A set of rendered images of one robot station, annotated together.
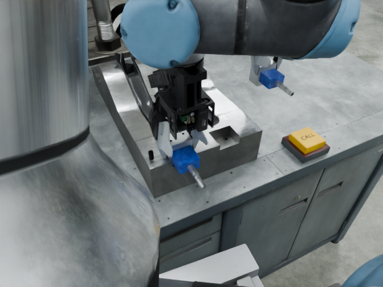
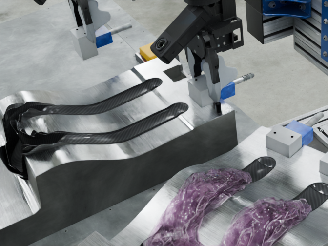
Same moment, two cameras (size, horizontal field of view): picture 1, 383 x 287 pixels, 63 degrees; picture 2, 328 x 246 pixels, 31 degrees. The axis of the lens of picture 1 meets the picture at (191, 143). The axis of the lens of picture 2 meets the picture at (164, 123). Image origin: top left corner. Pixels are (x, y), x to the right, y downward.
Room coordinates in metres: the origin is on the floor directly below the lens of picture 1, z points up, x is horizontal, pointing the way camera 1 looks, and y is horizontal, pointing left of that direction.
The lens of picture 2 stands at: (0.44, 0.94, 1.53)
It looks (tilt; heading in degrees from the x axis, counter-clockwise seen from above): 37 degrees down; 276
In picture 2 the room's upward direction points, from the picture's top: 11 degrees counter-clockwise
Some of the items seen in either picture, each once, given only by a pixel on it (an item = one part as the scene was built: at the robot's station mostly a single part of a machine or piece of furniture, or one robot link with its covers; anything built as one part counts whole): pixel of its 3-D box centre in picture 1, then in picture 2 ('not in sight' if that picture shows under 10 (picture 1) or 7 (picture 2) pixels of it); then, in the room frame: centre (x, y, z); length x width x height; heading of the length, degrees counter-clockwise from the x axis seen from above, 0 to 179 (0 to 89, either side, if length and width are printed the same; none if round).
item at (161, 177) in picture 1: (163, 95); (86, 136); (0.68, 0.07, 0.87); 0.50 x 0.26 x 0.14; 27
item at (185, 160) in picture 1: (187, 163); (224, 86); (0.41, 0.01, 0.90); 0.13 x 0.05 x 0.05; 27
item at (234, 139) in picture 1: (223, 141); (179, 80); (0.50, -0.07, 0.87); 0.05 x 0.05 x 0.04; 27
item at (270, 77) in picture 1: (274, 80); (104, 34); (0.65, -0.20, 0.93); 0.13 x 0.05 x 0.05; 27
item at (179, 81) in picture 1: (183, 93); (210, 19); (0.42, 0.01, 1.04); 0.09 x 0.08 x 0.12; 27
